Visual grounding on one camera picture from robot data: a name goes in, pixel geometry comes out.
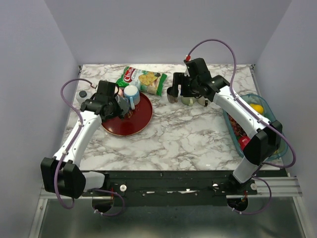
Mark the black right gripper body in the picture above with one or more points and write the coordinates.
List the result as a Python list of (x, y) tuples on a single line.
[(193, 90)]

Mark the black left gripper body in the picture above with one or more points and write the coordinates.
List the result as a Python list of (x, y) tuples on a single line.
[(115, 110)]

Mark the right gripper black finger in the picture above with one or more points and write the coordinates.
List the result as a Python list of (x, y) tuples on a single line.
[(176, 79), (184, 82)]

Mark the cream mug with black rim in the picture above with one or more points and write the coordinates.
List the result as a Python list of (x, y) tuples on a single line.
[(203, 102)]

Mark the light green mug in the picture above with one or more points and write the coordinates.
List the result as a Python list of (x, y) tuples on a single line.
[(188, 101)]

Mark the brown striped mug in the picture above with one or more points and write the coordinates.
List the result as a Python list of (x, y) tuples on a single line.
[(172, 94)]

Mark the light blue white mug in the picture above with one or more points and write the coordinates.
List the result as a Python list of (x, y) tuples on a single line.
[(131, 92)]

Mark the dark grey mug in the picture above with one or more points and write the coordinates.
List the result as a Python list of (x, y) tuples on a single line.
[(124, 105)]

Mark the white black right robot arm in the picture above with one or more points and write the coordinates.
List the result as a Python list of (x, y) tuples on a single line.
[(264, 134)]

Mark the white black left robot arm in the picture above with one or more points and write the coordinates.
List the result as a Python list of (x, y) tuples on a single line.
[(61, 173)]

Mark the pink upside-down mug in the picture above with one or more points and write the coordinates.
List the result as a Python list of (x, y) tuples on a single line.
[(120, 92)]

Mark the white bottle grey cap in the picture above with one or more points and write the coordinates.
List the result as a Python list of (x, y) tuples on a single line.
[(81, 96)]

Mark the green chips bag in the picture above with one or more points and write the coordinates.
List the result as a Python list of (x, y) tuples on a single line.
[(146, 81)]

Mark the red round tray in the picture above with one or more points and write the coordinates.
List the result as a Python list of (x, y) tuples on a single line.
[(138, 120)]

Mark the dark toy grapes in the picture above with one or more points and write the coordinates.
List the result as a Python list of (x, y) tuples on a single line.
[(237, 129)]

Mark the yellow toy lemon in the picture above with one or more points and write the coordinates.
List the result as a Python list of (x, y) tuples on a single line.
[(258, 108)]

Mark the red toy dragon fruit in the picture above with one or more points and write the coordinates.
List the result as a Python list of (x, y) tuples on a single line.
[(243, 141)]

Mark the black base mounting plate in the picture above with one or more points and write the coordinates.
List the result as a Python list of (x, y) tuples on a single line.
[(172, 188)]

